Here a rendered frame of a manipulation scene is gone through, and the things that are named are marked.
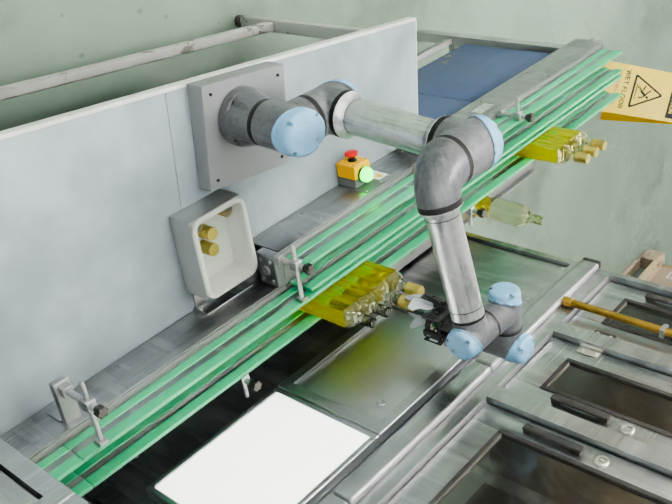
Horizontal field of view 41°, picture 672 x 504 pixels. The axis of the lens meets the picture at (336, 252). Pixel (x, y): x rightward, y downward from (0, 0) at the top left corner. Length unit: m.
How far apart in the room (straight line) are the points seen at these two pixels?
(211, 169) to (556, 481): 1.08
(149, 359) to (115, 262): 0.25
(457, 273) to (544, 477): 0.50
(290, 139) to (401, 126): 0.26
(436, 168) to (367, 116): 0.31
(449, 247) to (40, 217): 0.88
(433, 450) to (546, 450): 0.25
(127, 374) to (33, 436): 0.26
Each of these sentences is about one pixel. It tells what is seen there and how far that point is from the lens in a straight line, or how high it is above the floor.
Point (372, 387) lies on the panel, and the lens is 2.28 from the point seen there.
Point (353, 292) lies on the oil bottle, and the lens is 2.36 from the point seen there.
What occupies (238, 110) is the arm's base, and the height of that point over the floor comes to 0.86.
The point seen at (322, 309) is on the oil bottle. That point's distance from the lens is 2.34.
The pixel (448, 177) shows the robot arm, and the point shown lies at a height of 1.44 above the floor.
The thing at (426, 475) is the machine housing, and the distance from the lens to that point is 2.09.
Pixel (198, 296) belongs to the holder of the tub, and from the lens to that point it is 2.30.
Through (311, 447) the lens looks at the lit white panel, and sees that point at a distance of 2.13.
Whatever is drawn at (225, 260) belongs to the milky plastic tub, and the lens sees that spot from 2.36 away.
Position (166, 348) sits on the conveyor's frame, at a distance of 2.24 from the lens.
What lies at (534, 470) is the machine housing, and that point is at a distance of 2.10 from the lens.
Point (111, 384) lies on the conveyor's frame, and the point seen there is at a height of 0.82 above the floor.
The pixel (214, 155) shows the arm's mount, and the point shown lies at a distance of 2.22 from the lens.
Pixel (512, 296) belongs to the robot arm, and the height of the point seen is 1.50.
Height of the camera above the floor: 2.44
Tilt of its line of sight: 39 degrees down
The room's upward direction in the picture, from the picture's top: 108 degrees clockwise
